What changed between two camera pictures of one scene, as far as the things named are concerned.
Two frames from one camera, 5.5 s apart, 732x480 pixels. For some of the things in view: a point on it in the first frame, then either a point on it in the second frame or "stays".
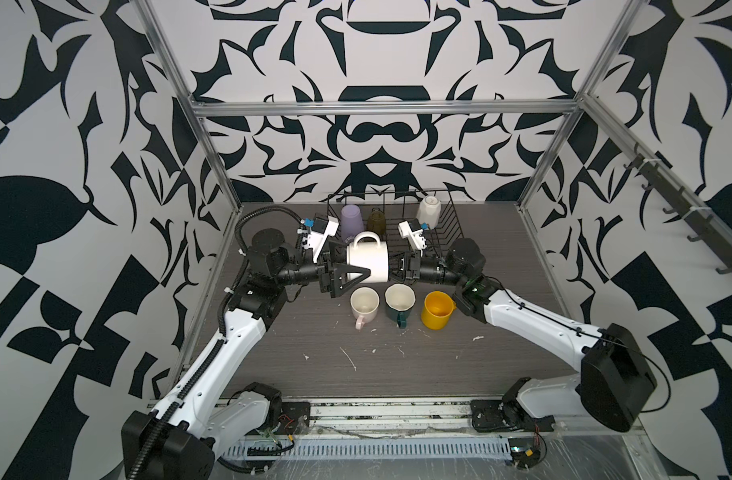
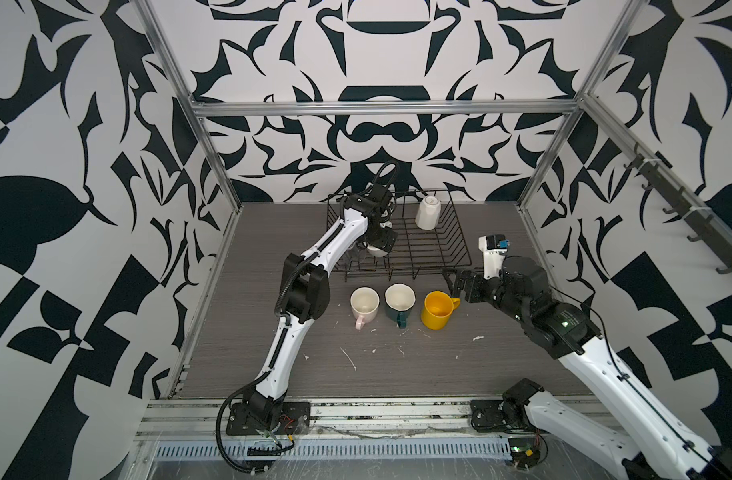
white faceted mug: [428, 210] stays
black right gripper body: [432, 271] → [494, 291]
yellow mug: [437, 307] stays
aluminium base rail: [352, 419] stays
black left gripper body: [305, 273] → [383, 238]
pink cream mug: [364, 302] stays
